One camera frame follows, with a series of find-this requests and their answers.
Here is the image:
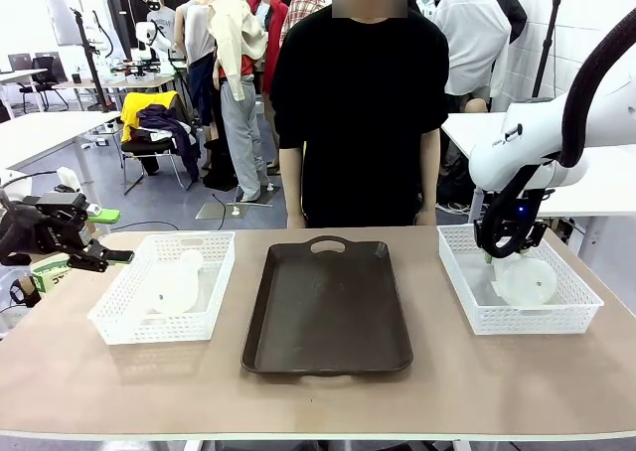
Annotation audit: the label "grey mannequin base plate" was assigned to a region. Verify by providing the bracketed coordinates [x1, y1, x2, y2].
[194, 199, 250, 222]

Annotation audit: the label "mannequin white shirt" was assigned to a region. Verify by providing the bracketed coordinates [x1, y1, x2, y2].
[430, 0, 514, 100]

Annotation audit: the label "dark brown serving tray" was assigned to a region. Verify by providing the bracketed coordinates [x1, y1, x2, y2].
[240, 235, 415, 377]

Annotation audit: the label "mannequin plaid shirt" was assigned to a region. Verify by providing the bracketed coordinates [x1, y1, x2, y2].
[279, 0, 328, 46]

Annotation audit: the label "green and white bag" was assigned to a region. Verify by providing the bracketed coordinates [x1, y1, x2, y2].
[29, 252, 75, 296]

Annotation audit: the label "black office chair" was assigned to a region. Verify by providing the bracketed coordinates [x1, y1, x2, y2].
[18, 55, 72, 112]

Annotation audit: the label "dark purple garment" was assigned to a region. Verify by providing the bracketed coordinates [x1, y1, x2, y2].
[135, 103, 202, 185]

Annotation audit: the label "background work desk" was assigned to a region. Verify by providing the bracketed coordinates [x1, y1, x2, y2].
[53, 72, 188, 110]

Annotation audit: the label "black cable sleeve left arm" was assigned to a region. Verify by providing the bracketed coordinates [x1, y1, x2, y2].
[0, 200, 42, 267]

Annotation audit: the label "mannequin cream jacket grey trousers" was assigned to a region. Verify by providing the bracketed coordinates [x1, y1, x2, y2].
[207, 0, 270, 205]

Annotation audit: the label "mannequin white tank top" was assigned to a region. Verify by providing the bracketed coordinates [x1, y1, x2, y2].
[174, 0, 221, 130]

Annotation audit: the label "person in black shirt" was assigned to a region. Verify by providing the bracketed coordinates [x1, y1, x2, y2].
[269, 0, 451, 229]

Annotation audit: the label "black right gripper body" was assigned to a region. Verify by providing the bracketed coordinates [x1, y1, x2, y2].
[473, 188, 549, 256]

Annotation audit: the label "black hanging jacket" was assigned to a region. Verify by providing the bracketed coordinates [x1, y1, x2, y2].
[488, 0, 529, 46]

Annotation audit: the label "black cable hose right arm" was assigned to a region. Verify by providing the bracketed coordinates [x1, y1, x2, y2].
[479, 6, 636, 259]

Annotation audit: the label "mannequin red jacket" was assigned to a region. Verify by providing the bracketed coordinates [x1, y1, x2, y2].
[246, 0, 290, 95]

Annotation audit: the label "person's right forearm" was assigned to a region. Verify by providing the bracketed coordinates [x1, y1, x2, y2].
[277, 145, 306, 219]

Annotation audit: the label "translucent plastic conical flask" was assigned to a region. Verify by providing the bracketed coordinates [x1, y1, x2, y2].
[492, 255, 558, 309]
[141, 248, 205, 317]

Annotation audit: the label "black tripod stand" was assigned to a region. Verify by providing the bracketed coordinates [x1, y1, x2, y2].
[528, 0, 565, 115]
[69, 6, 113, 113]

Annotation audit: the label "black chair with clothes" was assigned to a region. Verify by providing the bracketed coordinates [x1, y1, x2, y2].
[120, 90, 200, 197]

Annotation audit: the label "grey wall panel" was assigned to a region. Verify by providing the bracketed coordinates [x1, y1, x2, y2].
[44, 0, 86, 48]

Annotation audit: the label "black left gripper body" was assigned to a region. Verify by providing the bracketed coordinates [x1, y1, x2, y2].
[19, 190, 96, 269]

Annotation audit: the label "person's left forearm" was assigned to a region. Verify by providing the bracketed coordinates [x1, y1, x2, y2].
[418, 122, 443, 214]

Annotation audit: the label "yellow garment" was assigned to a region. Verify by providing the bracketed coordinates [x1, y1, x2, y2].
[120, 91, 180, 144]

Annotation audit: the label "white perforated plastic basket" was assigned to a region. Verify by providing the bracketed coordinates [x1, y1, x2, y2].
[436, 223, 606, 337]
[86, 230, 237, 347]

